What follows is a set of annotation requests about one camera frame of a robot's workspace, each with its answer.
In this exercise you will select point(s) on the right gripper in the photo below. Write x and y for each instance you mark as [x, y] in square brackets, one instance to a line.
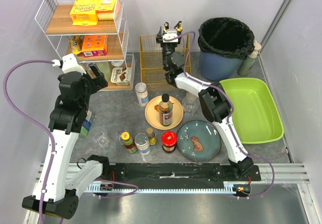
[159, 39]

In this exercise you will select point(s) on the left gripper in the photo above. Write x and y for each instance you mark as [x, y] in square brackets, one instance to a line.
[99, 75]

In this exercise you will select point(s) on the glass oil bottle gold spout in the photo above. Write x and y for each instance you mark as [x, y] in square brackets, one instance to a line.
[179, 28]

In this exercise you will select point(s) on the white lid spice jar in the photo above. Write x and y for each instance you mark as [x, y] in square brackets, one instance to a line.
[142, 94]

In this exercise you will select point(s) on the dark soy sauce bottle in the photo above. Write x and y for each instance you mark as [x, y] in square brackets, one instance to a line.
[165, 110]

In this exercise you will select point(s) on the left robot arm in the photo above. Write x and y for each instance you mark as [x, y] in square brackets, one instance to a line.
[54, 195]

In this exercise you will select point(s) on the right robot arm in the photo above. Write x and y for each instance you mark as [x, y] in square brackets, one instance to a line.
[216, 106]

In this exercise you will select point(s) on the pale green bottle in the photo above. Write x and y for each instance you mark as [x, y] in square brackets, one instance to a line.
[104, 67]

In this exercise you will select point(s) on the white lid container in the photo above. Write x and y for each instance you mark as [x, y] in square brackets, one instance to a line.
[117, 63]

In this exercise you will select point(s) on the chobani yogurt tub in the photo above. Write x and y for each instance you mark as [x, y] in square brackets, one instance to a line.
[121, 76]

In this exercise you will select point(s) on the orange cardboard box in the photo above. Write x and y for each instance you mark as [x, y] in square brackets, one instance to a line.
[95, 45]

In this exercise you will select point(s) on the yellow candy bag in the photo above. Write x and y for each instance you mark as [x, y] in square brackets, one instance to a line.
[74, 44]

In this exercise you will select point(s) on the blue green sponge pack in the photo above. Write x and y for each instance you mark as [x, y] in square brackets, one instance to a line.
[87, 123]

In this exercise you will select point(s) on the blue trash bin black bag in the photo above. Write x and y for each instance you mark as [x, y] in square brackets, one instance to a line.
[224, 43]

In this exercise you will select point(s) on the clear plastic cup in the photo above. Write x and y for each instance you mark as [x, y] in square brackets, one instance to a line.
[98, 135]
[116, 135]

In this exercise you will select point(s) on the yellow snack box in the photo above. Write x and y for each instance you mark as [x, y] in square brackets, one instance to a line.
[83, 13]

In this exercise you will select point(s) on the beige round plate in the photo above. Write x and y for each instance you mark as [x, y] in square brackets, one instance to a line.
[152, 116]

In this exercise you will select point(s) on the yellow sponge pack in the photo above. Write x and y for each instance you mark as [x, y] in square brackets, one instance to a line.
[105, 9]

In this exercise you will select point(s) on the clear glass cup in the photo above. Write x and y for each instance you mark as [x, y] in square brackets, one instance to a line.
[190, 104]

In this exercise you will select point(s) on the yellow cap sauce bottle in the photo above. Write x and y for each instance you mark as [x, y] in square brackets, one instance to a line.
[128, 142]

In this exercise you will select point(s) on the silver lid spice jar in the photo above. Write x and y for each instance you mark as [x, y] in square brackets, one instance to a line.
[142, 143]

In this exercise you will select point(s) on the grey green pump bottle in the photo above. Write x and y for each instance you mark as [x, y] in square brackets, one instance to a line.
[247, 64]

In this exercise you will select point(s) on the small yellow spice bottle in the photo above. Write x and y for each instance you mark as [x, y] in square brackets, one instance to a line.
[151, 136]

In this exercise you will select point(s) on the red lid sauce jar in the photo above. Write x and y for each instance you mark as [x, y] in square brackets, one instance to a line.
[169, 141]

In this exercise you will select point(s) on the blue ceramic plate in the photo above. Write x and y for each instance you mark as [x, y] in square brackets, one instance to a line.
[208, 137]

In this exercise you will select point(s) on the brown food piece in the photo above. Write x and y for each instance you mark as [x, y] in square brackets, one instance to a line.
[196, 143]

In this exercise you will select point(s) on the green plastic tray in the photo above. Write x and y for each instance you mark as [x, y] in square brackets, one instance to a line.
[256, 116]

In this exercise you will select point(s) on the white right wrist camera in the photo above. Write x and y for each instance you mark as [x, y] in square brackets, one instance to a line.
[170, 36]

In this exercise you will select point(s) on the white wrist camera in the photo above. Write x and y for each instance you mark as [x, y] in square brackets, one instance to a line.
[170, 36]
[68, 64]

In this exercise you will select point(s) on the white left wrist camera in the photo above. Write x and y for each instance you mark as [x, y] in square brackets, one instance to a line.
[68, 64]

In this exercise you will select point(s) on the yellow wire basket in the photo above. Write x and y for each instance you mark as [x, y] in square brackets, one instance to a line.
[151, 64]

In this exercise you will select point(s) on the white wire shelf rack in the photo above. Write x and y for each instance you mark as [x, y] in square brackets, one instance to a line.
[55, 22]

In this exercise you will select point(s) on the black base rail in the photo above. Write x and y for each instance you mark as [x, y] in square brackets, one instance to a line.
[167, 176]

